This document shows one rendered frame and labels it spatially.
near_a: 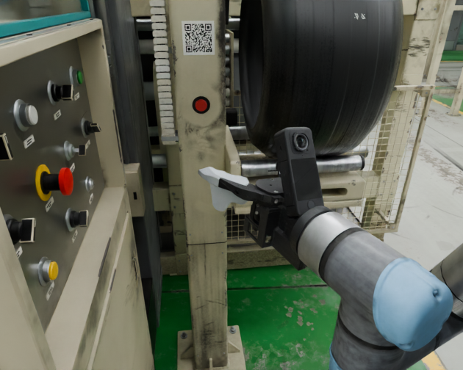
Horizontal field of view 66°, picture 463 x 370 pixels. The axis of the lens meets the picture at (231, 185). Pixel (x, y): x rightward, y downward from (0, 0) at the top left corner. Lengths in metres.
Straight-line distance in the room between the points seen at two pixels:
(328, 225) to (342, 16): 0.49
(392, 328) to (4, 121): 0.46
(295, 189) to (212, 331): 1.03
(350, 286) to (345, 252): 0.03
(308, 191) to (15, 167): 0.36
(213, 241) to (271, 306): 0.75
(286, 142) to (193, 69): 0.51
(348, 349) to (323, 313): 1.39
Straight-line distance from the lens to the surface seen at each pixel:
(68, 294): 0.63
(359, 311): 0.40
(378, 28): 0.83
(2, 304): 0.40
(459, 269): 0.47
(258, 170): 0.95
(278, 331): 1.72
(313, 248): 0.42
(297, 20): 0.78
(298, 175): 0.46
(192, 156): 0.99
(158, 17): 0.93
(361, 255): 0.39
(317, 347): 1.70
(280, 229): 0.50
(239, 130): 1.20
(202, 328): 1.40
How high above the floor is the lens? 1.31
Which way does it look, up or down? 28 degrees down
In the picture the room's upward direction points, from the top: straight up
